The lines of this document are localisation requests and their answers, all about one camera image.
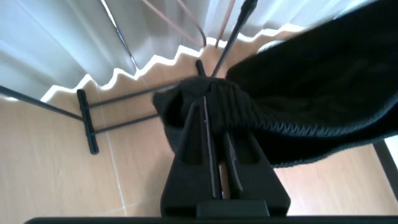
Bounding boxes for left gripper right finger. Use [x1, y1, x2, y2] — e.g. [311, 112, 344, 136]
[218, 130, 292, 218]

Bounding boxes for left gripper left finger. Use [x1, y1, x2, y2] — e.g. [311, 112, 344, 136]
[160, 95, 219, 218]

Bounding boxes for black striped shorts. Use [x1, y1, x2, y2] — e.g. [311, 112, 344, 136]
[152, 0, 398, 169]

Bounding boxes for pink clothes hanger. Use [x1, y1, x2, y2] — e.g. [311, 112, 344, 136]
[140, 0, 208, 47]
[214, 0, 237, 49]

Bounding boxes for black clothes rack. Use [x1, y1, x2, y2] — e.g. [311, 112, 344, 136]
[0, 0, 259, 156]

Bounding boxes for beige curtain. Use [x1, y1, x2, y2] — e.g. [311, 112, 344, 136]
[0, 0, 398, 103]

